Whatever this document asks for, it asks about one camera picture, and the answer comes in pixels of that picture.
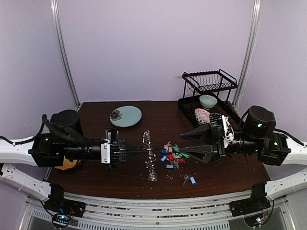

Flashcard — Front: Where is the aluminium frame post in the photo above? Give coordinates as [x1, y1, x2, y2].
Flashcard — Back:
[233, 0, 263, 109]
[50, 0, 81, 109]

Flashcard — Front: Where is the silver chain of keyrings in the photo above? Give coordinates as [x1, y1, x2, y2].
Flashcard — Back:
[142, 129, 158, 182]

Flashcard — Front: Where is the left green led board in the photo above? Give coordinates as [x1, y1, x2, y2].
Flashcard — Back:
[51, 213, 71, 226]

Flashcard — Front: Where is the light green bowl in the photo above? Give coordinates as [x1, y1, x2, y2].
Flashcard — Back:
[199, 95, 218, 110]

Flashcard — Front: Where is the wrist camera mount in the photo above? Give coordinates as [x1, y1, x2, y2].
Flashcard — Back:
[222, 115, 235, 148]
[101, 142, 111, 164]

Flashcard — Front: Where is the pile of tagged keys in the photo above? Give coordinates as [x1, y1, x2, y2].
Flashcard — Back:
[159, 141, 190, 169]

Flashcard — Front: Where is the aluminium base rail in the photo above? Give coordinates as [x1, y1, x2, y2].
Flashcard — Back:
[17, 190, 298, 230]

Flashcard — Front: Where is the green led board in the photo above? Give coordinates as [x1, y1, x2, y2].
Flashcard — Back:
[51, 213, 71, 226]
[244, 214, 269, 228]

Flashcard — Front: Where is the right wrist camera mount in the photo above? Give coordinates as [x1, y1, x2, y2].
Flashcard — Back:
[222, 115, 235, 148]

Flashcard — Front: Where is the right aluminium frame post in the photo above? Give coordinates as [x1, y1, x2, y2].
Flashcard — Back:
[233, 0, 263, 109]

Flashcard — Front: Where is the right green led board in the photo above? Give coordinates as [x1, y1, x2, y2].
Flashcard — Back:
[244, 214, 269, 228]

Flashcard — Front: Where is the left aluminium frame post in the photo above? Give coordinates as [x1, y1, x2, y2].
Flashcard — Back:
[50, 0, 81, 109]

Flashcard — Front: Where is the pink patterned bowl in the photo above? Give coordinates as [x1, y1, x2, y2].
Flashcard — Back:
[194, 108, 211, 125]

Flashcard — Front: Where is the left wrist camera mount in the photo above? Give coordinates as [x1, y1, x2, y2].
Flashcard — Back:
[101, 142, 111, 164]

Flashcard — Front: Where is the teal flower plate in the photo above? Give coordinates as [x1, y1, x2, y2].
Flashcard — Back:
[109, 105, 142, 127]

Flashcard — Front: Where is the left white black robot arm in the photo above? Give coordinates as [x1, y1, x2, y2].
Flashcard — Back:
[0, 110, 152, 213]

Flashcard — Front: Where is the right black cable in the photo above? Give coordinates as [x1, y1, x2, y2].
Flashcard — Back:
[273, 128, 307, 147]

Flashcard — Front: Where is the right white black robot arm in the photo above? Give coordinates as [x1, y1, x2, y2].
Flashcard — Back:
[180, 105, 307, 215]

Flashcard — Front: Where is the blue tagged key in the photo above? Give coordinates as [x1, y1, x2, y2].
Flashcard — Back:
[183, 175, 198, 186]

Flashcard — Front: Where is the black wire dish rack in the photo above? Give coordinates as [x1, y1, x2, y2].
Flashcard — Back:
[178, 69, 243, 131]

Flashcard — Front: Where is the yellow dotted plate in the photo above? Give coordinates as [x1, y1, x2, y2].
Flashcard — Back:
[54, 157, 81, 171]

